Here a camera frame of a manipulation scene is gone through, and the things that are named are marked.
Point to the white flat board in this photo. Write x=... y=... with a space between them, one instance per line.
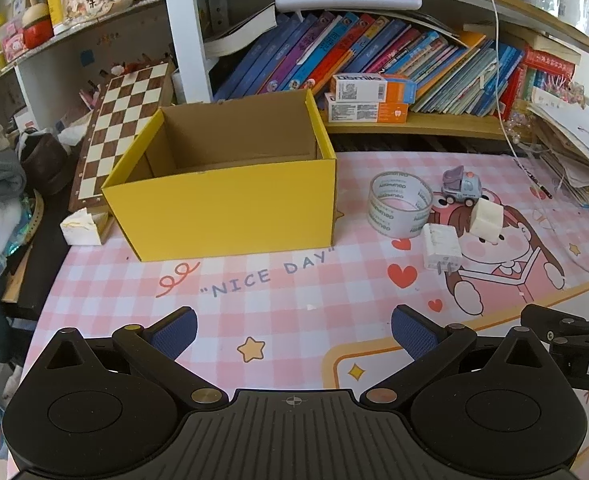
x=349 y=3

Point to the row of colourful books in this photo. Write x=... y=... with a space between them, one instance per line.
x=324 y=45

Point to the pile of papers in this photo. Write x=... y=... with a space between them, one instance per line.
x=574 y=135

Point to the grey toy car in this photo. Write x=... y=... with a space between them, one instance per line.
x=462 y=187

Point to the thick cream book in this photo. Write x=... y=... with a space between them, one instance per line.
x=549 y=42

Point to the white pen cup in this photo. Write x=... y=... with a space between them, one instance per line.
x=577 y=7

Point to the clear bead ornament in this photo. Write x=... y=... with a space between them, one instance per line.
x=517 y=127

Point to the pink printed desk mat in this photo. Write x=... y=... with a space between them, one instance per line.
x=274 y=285

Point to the wooden chessboard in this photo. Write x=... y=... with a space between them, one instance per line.
x=124 y=110

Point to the red jar with cream lid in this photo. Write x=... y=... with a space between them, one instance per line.
x=37 y=27

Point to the white curved shelf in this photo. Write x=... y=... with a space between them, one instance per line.
x=74 y=35

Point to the thick red dictionary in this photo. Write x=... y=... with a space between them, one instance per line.
x=549 y=62

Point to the white tissue pack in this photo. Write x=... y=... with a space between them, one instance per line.
x=82 y=227

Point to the white foam block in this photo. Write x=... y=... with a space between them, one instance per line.
x=487 y=220

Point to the white charger plug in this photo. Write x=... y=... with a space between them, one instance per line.
x=442 y=247

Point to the yellow cardboard box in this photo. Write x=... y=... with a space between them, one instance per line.
x=224 y=210

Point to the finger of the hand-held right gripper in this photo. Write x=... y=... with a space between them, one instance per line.
x=564 y=322

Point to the red hardcover book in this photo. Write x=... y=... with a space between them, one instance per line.
x=514 y=92

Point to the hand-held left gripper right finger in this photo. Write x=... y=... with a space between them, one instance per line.
x=414 y=332

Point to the dark brown leather bag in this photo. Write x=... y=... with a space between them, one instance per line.
x=44 y=160

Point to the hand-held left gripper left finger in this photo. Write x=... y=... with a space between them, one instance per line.
x=174 y=332

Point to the clear tape roll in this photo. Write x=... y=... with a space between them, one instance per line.
x=397 y=226

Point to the pink glitter ornament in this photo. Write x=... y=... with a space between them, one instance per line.
x=562 y=90

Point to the black patterned pencil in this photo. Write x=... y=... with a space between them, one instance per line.
x=534 y=180

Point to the thick white paperback book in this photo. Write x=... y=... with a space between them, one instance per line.
x=244 y=30

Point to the white and orange toothpaste box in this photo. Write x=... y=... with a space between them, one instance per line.
x=359 y=111
x=369 y=89

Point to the wooden bookshelf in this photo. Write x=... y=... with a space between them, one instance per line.
x=184 y=35

